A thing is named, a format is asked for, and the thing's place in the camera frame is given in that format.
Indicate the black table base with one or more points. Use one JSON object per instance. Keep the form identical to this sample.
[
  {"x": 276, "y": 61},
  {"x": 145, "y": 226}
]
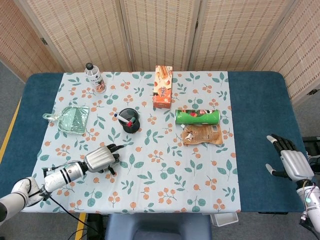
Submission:
[{"x": 96, "y": 226}]

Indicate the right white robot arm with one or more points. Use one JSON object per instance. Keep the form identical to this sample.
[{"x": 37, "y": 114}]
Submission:
[{"x": 311, "y": 200}]

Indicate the blue padded chair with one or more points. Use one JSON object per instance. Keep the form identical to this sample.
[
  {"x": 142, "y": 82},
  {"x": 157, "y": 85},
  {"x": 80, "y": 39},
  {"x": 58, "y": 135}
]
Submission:
[{"x": 157, "y": 225}]

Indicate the floral leaf print tablecloth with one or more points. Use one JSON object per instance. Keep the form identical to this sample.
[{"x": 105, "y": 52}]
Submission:
[{"x": 155, "y": 180}]

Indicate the mint green dustpan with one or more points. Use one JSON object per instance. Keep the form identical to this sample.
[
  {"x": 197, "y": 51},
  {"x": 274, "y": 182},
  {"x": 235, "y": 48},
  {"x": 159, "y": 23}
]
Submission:
[{"x": 72, "y": 120}]

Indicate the white marker with blue cap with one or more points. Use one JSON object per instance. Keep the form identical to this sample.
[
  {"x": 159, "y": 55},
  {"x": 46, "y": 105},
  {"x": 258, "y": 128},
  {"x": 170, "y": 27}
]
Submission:
[{"x": 121, "y": 118}]

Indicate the black pen holder cup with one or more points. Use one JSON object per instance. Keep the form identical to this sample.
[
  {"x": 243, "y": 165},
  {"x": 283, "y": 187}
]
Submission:
[{"x": 131, "y": 128}]

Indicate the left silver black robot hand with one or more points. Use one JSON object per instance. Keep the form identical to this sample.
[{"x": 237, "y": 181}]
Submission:
[{"x": 98, "y": 160}]

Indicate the orange biscuit box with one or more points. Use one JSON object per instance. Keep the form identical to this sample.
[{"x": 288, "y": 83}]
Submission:
[{"x": 163, "y": 87}]

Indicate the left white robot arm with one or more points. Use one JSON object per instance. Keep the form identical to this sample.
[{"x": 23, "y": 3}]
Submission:
[{"x": 57, "y": 177}]

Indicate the green marker pen black cap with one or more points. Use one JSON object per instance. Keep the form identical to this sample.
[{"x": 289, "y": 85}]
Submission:
[{"x": 112, "y": 171}]

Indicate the bamboo folding screen panel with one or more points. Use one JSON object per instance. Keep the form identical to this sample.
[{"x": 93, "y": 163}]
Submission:
[
  {"x": 160, "y": 32},
  {"x": 237, "y": 32},
  {"x": 15, "y": 37},
  {"x": 82, "y": 32},
  {"x": 300, "y": 57}
]

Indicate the green chips can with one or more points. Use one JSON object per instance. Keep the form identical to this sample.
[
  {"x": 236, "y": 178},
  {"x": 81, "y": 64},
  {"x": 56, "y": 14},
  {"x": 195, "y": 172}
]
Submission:
[{"x": 197, "y": 117}]

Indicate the blue felt table cover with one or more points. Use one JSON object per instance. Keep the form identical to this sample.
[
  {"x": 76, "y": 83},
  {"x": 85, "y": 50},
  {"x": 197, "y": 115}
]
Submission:
[{"x": 260, "y": 112}]

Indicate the white plastic box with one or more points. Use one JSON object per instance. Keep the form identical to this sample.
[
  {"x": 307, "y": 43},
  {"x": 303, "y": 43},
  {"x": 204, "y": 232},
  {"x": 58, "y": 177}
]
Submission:
[{"x": 225, "y": 220}]

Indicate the clear plastic drink bottle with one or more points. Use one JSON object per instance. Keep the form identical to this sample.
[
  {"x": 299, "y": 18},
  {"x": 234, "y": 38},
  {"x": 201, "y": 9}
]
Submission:
[{"x": 96, "y": 80}]

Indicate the black metal screen hinge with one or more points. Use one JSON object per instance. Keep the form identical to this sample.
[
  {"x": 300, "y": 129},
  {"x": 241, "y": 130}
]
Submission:
[
  {"x": 311, "y": 92},
  {"x": 44, "y": 41}
]

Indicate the brown snack pouch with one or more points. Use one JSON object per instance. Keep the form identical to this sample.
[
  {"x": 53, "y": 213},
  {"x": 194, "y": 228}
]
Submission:
[{"x": 202, "y": 135}]

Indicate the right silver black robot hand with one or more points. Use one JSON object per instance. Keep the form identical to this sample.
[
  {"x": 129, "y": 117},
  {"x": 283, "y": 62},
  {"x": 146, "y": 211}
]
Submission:
[{"x": 296, "y": 165}]

